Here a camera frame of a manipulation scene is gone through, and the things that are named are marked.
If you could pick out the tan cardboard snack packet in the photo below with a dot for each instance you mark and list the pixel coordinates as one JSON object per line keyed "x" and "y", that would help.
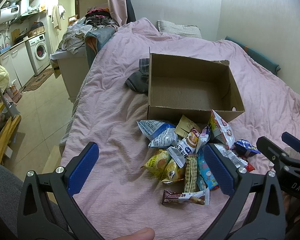
{"x": 185, "y": 126}

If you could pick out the checkered beige snack bar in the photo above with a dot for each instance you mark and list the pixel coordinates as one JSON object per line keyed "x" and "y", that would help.
{"x": 191, "y": 171}

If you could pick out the blue white snack bag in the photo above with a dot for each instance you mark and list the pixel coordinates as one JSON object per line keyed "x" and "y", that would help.
{"x": 165, "y": 139}
{"x": 152, "y": 128}

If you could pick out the red white snack bag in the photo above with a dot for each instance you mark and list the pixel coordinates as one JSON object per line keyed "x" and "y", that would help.
{"x": 221, "y": 130}

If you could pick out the left hand thumb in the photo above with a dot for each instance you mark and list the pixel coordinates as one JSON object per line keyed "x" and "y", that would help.
{"x": 143, "y": 234}

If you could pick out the white burger snack packet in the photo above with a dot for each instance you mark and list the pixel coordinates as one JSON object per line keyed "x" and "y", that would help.
{"x": 185, "y": 147}

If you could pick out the pink bed duvet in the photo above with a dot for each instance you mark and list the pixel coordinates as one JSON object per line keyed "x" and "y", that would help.
{"x": 119, "y": 196}

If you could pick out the white red long packet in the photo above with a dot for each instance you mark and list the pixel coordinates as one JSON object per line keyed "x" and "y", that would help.
{"x": 237, "y": 161}

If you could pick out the dark blue snack packet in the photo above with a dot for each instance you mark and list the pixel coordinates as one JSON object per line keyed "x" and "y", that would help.
{"x": 245, "y": 148}

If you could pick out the white washing machine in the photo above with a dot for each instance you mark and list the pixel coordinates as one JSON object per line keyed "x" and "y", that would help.
{"x": 37, "y": 52}

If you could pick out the wooden chair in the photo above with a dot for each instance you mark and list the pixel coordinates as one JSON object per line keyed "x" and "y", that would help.
{"x": 7, "y": 131}

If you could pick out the white kitchen cabinet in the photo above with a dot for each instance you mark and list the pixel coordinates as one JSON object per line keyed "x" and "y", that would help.
{"x": 17, "y": 63}

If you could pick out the brown cardboard box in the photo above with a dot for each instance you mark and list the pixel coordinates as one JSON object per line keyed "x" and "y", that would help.
{"x": 180, "y": 85}

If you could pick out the brown white wafer packet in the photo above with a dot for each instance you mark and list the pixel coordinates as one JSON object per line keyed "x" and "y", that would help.
{"x": 200, "y": 197}

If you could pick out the brown door mat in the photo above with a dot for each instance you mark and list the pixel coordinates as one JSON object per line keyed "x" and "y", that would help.
{"x": 38, "y": 81}

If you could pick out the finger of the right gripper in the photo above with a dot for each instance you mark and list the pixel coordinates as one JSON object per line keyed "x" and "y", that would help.
{"x": 291, "y": 140}
{"x": 272, "y": 152}

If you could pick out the pile of clothes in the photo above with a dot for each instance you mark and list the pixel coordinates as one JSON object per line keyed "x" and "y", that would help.
{"x": 95, "y": 19}

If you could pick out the white water heater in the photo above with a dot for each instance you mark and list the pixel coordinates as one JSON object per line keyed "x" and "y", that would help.
{"x": 9, "y": 13}

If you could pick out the yellow snack packet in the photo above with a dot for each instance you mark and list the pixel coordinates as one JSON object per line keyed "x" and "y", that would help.
{"x": 172, "y": 173}
{"x": 157, "y": 163}

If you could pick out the grey dark garment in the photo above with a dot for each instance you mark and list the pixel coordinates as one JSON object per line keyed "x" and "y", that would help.
{"x": 138, "y": 81}

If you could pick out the beige bedside cabinet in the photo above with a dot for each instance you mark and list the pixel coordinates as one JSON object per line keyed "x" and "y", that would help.
{"x": 73, "y": 68}

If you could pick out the pink hanging sheet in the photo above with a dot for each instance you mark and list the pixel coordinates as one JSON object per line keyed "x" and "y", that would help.
{"x": 118, "y": 11}

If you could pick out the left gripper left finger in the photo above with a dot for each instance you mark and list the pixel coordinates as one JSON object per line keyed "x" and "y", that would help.
{"x": 79, "y": 168}

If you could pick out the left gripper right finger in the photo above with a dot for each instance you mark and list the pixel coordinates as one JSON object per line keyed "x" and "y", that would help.
{"x": 223, "y": 169}

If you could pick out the light blue cartoon packet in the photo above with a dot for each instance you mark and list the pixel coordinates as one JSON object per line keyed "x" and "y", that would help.
{"x": 205, "y": 179}

